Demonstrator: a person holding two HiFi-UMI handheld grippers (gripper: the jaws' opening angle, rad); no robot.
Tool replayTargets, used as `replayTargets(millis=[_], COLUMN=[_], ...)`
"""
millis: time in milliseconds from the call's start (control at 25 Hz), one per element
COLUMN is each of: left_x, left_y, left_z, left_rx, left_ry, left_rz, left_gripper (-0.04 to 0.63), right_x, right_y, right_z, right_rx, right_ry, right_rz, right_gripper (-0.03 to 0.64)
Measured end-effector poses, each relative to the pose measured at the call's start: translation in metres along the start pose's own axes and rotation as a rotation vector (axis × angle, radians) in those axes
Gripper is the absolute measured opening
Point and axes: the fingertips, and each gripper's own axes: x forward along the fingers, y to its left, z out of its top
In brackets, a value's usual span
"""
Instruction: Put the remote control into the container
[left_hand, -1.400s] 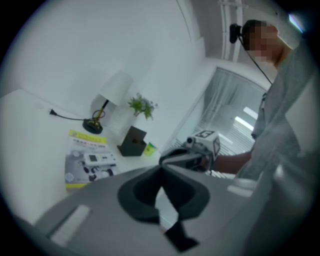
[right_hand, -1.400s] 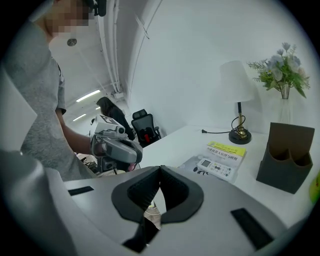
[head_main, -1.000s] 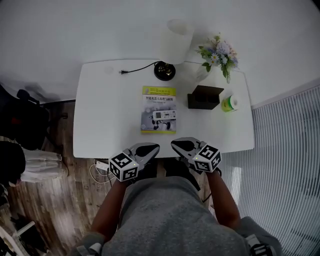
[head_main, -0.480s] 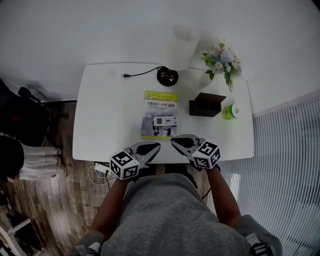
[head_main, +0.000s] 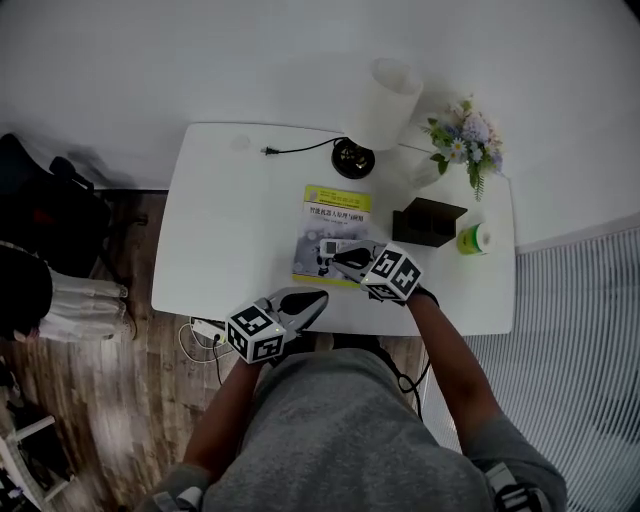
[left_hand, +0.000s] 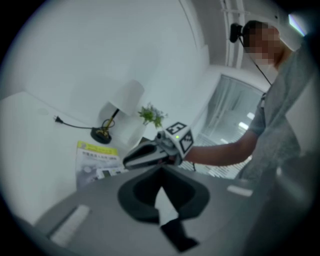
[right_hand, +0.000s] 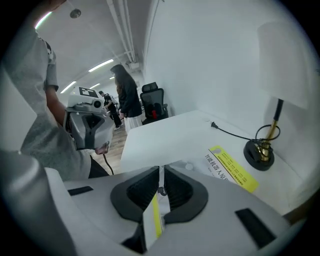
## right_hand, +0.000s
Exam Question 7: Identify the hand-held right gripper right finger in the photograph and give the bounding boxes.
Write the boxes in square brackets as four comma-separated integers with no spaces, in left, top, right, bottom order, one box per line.
[147,164,307,256]

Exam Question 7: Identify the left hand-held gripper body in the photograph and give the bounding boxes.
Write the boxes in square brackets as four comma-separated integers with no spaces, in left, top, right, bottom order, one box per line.
[63,86,111,131]

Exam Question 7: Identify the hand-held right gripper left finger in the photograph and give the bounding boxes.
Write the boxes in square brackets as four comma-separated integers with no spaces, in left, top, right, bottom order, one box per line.
[0,149,161,256]

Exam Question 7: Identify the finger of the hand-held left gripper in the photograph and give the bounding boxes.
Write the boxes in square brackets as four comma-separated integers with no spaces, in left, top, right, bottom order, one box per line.
[67,112,92,151]
[90,113,115,151]

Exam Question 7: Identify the white and yellow card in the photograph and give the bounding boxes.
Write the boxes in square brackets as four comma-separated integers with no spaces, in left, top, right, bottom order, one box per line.
[142,164,167,251]

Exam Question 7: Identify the person's left forearm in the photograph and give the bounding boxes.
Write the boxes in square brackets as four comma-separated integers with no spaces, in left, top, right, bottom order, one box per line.
[44,84,68,128]

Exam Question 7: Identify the person's left hand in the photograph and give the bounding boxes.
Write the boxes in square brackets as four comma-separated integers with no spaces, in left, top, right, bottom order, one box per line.
[94,141,111,155]

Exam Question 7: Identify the ceiling light strip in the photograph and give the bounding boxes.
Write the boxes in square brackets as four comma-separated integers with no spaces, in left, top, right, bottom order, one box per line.
[59,81,77,94]
[87,59,115,73]
[34,11,53,30]

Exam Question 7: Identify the person's black trousers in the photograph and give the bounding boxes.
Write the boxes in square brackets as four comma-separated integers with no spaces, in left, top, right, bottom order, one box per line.
[88,155,111,179]

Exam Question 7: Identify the person's grey shirt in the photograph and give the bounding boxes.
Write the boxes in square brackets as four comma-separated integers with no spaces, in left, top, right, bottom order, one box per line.
[0,32,92,181]

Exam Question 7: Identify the yellow-green grey book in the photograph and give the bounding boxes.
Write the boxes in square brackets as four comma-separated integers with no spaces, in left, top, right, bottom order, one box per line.
[172,144,260,195]

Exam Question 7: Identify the black office chair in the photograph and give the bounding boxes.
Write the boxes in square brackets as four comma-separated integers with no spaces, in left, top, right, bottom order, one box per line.
[139,81,170,126]

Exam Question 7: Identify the white ceiling pipes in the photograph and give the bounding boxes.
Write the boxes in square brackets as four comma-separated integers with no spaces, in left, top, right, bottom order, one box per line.
[106,0,137,63]

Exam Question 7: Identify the white shade table lamp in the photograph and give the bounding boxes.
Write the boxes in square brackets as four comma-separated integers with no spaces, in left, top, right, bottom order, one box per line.
[243,21,315,172]

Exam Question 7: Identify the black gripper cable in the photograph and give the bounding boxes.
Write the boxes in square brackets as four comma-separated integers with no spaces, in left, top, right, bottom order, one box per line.
[102,152,115,176]

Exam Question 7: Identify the black lamp cable with plug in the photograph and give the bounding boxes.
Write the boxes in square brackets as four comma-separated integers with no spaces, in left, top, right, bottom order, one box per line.
[210,121,281,161]

